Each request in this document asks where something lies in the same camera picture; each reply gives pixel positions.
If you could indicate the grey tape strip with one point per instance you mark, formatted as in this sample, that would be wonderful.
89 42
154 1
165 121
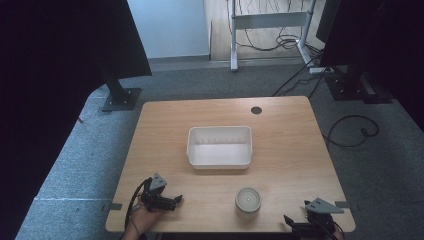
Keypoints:
115 206

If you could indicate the black table grommet hole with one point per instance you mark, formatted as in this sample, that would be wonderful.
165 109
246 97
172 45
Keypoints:
256 110

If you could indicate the black metal stand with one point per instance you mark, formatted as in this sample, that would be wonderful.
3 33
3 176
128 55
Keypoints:
356 88
121 98

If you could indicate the person's right hand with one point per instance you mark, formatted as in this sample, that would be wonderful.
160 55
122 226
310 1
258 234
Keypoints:
337 234

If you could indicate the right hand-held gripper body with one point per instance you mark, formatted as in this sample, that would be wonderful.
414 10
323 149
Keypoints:
321 213

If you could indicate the black curtain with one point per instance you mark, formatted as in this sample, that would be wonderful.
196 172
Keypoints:
50 83
383 40

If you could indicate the person's left hand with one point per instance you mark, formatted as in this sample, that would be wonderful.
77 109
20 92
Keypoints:
145 220

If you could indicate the white plastic bin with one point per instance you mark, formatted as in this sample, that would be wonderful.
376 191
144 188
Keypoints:
220 156

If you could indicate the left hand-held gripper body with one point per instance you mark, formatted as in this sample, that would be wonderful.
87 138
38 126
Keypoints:
156 195

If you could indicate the white metal desk frame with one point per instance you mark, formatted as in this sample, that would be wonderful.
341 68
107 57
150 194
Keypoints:
270 20

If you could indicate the white power strip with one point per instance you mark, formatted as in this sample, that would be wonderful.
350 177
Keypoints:
318 70

